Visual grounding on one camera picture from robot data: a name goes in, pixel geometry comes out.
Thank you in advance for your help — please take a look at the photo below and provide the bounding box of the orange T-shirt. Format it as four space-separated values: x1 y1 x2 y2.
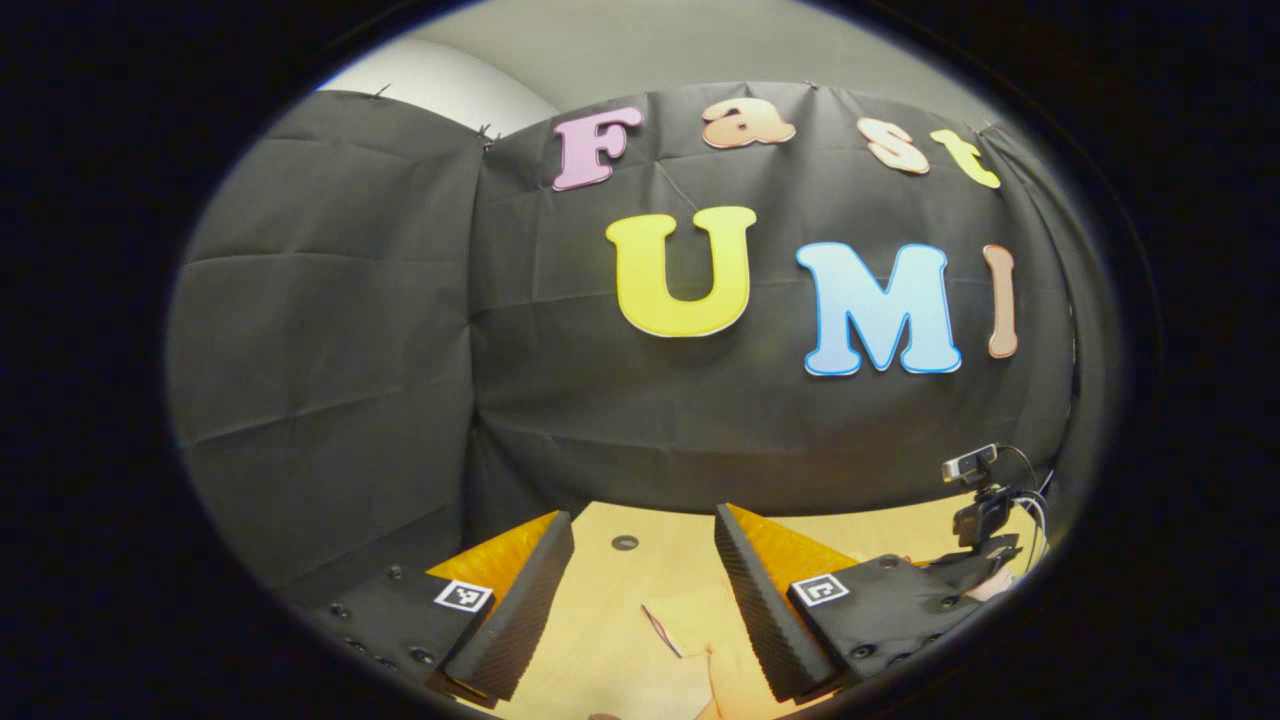
640 598 791 720

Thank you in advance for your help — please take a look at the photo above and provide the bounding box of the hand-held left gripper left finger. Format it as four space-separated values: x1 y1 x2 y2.
300 510 577 708

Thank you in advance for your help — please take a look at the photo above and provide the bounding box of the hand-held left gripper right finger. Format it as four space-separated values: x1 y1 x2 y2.
713 503 991 706

